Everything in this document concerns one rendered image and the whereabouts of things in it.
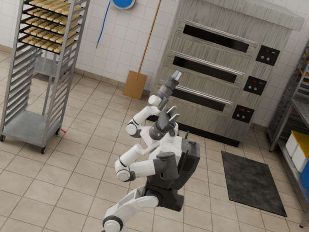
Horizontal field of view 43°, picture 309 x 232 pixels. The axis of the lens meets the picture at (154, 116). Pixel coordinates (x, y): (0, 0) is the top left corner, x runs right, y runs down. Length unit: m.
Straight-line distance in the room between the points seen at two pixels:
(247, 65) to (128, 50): 2.02
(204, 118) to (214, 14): 1.46
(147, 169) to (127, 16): 4.36
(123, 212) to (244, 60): 3.28
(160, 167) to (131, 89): 4.15
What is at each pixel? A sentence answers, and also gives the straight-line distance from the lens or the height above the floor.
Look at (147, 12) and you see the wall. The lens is 6.37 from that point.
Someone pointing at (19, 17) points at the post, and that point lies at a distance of 3.92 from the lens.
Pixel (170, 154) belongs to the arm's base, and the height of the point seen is 1.27.
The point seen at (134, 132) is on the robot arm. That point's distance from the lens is 2.78.
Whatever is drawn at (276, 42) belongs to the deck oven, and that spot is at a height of 1.61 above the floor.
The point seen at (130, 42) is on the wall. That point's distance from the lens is 6.48.
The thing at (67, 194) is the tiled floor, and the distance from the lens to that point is 3.90.
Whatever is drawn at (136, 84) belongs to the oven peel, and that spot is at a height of 0.24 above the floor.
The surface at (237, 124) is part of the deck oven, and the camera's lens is 5.79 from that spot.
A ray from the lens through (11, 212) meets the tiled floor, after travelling 3.61.
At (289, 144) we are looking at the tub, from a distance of 6.01.
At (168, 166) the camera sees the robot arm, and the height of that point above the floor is 1.20.
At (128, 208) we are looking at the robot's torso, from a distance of 2.77.
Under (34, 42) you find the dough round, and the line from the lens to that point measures 4.02.
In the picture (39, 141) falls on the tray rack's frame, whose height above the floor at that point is 0.15.
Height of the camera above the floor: 2.33
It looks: 23 degrees down
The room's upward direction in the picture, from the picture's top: 18 degrees clockwise
